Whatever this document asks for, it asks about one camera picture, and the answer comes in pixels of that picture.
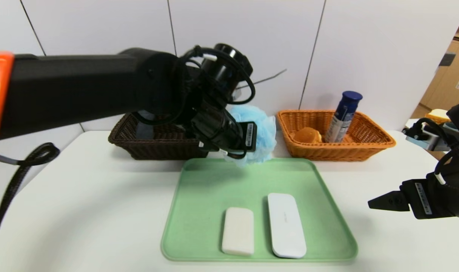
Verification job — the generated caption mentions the white side table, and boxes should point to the white side table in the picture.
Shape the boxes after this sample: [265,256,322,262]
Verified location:
[405,118,428,132]

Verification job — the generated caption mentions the blue mesh bath pouf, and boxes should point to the blue mesh bath pouf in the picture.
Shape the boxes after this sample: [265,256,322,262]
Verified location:
[224,105,277,168]

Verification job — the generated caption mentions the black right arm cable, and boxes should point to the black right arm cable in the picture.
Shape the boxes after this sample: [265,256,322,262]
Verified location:
[403,118,459,185]

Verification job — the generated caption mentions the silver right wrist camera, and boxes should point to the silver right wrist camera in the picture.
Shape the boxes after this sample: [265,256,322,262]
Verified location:
[405,123,458,151]

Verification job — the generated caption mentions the white oblong case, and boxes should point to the white oblong case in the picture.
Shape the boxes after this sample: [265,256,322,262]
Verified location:
[268,193,307,259]

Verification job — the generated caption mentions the orange wicker basket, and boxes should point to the orange wicker basket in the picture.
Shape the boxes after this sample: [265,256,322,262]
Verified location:
[277,110,397,162]

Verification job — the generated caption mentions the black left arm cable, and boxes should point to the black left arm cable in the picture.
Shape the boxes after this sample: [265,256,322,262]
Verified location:
[139,45,287,159]

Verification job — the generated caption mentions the brown bread bun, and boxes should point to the brown bread bun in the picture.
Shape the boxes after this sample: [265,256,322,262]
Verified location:
[293,127,322,144]

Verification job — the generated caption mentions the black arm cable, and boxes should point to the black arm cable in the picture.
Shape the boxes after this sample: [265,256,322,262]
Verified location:
[403,118,459,185]
[139,45,287,159]

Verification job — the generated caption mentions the green plastic tray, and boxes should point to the green plastic tray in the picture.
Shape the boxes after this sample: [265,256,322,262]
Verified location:
[161,158,358,262]

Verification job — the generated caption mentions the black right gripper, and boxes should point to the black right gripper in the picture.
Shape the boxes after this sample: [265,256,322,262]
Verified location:
[368,172,459,220]

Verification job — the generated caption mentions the dark brown wicker basket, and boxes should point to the dark brown wicker basket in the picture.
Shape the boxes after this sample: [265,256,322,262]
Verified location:
[108,111,211,161]

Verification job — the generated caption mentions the blue white spray can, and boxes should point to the blue white spray can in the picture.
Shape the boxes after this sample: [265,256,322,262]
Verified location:
[325,91,363,143]

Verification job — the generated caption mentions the yellow toast slice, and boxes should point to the yellow toast slice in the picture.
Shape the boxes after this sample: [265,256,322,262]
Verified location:
[426,109,450,124]

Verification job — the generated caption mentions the white soap bar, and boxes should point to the white soap bar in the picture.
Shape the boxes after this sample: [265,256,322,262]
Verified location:
[221,207,254,256]

